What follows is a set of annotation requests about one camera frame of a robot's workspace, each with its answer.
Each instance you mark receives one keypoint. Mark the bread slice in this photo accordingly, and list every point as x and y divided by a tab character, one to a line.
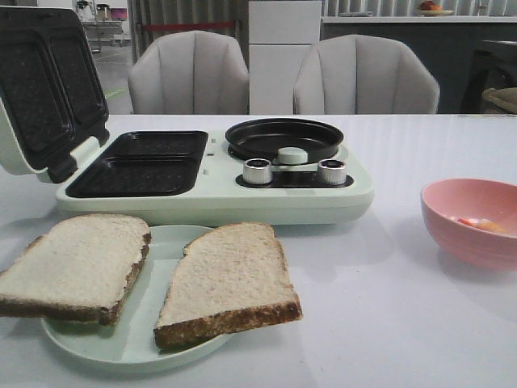
80	271
231	279

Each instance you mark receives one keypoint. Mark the orange shrimp with tail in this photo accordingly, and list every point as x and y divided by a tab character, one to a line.
475	223

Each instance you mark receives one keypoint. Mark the pale curled shrimp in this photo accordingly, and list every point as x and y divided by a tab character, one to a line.
491	226

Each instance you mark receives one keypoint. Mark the mint green breakfast maker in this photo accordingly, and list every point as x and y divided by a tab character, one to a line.
190	177

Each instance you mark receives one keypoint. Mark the left silver control knob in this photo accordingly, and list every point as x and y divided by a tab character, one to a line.
257	171

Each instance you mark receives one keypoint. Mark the silver control knob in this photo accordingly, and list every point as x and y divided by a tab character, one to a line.
257	171
331	172

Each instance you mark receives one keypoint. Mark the black round frying pan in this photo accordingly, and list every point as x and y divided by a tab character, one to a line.
262	138

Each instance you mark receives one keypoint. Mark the right silver control knob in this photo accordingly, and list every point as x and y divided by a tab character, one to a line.
331	172

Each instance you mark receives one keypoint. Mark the left grey upholstered chair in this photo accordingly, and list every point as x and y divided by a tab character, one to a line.
190	73

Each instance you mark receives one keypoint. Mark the grey upholstered chair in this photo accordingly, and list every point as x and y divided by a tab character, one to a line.
190	73
363	75

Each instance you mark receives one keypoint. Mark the right grey upholstered chair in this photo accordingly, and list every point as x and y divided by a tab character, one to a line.
363	75

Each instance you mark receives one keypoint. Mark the white cabinet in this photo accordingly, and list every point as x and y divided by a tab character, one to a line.
280	34

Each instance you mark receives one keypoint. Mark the mint green round plate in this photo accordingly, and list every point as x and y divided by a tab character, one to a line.
129	346

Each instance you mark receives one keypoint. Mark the pink bowl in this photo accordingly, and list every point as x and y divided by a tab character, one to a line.
445	200

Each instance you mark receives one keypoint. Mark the dark grey counter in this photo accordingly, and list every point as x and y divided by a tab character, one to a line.
465	54

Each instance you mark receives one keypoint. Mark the fruit plate on counter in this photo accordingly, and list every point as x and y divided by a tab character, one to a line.
430	8

